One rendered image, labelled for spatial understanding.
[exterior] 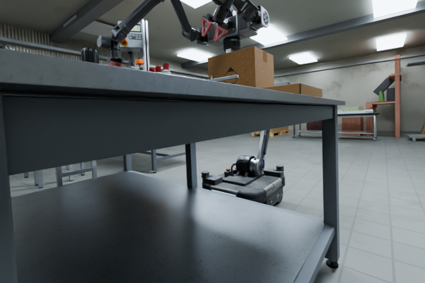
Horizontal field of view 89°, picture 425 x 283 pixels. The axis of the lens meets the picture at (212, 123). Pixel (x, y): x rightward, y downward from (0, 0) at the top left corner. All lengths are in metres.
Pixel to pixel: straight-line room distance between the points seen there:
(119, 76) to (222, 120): 0.20
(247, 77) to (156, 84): 0.94
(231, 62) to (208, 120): 0.89
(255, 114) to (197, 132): 0.17
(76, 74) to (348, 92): 9.45
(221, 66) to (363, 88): 8.49
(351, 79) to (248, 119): 9.18
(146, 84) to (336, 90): 9.44
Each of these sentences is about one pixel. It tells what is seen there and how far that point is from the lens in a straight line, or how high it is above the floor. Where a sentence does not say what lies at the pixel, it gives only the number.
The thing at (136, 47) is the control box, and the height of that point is 1.30.
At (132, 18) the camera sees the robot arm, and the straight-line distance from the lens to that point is 1.54.
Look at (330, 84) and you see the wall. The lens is 9.64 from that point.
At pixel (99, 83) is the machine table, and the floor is 0.81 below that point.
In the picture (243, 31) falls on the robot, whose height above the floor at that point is 1.38.
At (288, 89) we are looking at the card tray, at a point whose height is 0.86.
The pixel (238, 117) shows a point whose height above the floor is 0.78.
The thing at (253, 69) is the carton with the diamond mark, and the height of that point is 1.00.
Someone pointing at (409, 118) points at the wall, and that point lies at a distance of 9.49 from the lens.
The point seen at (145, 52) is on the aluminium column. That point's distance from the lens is 1.71.
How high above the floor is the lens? 0.79
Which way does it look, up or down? 2 degrees down
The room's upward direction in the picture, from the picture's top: 2 degrees counter-clockwise
